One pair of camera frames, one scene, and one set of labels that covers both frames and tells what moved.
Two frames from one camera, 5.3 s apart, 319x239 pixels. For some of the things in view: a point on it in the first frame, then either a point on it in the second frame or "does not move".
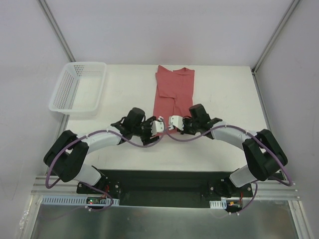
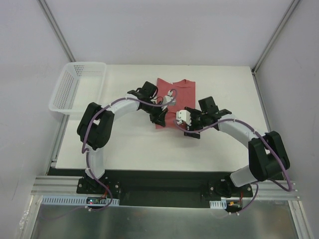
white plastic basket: [79, 90] does not move
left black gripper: [147, 132] -> [159, 115]
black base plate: [165, 188] does not move
